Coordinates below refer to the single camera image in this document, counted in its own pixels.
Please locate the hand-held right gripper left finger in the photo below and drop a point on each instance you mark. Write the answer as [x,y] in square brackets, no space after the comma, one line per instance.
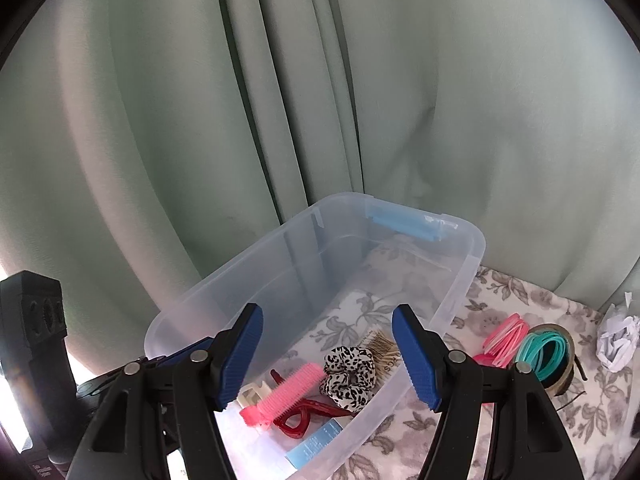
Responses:
[240,360]

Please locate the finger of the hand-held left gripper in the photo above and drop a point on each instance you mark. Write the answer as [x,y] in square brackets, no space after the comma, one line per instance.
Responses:
[175,356]

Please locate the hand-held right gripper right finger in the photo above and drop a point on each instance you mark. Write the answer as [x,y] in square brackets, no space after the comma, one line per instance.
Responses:
[422,360]

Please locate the small cream hair clip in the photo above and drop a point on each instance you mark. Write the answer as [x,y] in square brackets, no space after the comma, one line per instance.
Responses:
[250,394]

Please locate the bag of cotton swabs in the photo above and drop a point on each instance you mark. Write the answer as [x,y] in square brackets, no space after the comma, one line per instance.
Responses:
[382,352]

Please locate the pink hair roller clip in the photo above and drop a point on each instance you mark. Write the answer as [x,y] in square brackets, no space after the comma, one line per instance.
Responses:
[285,392]

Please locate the leopard print scrunchie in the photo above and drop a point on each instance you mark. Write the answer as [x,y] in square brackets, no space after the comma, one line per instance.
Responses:
[340,360]

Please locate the red hair claw clip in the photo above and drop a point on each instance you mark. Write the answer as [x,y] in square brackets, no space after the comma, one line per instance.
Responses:
[300,422]

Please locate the clear plastic storage box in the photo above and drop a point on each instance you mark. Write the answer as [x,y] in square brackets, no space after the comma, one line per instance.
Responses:
[310,270]

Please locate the white and blue carton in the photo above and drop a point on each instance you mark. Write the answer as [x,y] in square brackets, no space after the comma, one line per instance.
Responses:
[315,447]

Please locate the brown tape roll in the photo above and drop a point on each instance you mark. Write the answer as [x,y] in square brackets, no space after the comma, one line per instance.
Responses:
[562,382]

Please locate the white paper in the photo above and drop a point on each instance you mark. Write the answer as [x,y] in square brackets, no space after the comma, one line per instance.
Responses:
[617,345]

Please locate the floral cloth covered desktop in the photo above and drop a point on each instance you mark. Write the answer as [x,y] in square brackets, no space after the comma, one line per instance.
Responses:
[590,425]

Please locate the green curtain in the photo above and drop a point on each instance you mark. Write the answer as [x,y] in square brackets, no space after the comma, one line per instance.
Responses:
[200,110]

